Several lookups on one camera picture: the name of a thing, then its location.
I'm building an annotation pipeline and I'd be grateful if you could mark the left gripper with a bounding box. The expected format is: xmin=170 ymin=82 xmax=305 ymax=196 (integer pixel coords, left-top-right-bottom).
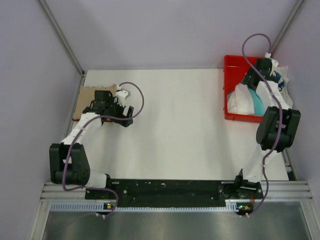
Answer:
xmin=105 ymin=96 xmax=133 ymax=127

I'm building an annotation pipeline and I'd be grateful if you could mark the white t shirt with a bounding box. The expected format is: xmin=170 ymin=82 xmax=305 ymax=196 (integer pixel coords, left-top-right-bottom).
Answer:
xmin=227 ymin=66 xmax=293 ymax=117

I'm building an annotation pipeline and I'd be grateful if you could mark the teal t shirt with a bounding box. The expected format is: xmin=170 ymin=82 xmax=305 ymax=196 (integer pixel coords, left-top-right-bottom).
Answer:
xmin=227 ymin=90 xmax=266 ymax=117

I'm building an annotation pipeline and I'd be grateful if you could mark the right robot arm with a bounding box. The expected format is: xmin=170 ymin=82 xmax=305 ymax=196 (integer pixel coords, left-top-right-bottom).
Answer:
xmin=227 ymin=55 xmax=301 ymax=198

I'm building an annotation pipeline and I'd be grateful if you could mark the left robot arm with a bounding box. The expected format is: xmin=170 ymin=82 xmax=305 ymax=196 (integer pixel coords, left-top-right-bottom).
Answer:
xmin=49 ymin=89 xmax=134 ymax=199

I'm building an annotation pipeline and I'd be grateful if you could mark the red plastic bin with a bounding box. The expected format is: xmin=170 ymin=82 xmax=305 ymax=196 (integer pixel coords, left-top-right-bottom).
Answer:
xmin=224 ymin=55 xmax=263 ymax=123

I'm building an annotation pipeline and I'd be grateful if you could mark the folded brown t shirt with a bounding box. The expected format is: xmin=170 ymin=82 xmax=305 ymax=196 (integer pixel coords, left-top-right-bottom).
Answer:
xmin=72 ymin=84 xmax=117 ymax=121

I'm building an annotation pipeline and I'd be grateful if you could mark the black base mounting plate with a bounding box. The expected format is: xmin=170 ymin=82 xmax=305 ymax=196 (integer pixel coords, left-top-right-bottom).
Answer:
xmin=85 ymin=179 xmax=263 ymax=208

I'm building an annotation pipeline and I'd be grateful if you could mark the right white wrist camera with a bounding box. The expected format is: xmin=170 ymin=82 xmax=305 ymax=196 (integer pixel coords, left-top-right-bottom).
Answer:
xmin=264 ymin=52 xmax=280 ymax=84

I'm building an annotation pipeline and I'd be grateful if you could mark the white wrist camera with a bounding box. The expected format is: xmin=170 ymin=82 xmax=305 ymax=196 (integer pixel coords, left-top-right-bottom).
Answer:
xmin=115 ymin=85 xmax=131 ymax=106
xmin=264 ymin=52 xmax=280 ymax=84

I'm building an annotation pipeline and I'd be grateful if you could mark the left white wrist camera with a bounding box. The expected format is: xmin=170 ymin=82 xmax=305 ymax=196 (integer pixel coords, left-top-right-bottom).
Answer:
xmin=115 ymin=85 xmax=131 ymax=106

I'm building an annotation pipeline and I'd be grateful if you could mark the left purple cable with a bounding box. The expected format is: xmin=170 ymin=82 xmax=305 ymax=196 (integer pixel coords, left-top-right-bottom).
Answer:
xmin=48 ymin=82 xmax=145 ymax=232

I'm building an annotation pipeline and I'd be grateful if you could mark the grey slotted cable duct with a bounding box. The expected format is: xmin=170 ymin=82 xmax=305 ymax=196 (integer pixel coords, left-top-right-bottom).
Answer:
xmin=50 ymin=201 xmax=250 ymax=213

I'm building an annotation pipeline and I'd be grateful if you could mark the aluminium frame rail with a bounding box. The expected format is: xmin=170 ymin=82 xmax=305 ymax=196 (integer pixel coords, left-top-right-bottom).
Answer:
xmin=40 ymin=181 xmax=313 ymax=201

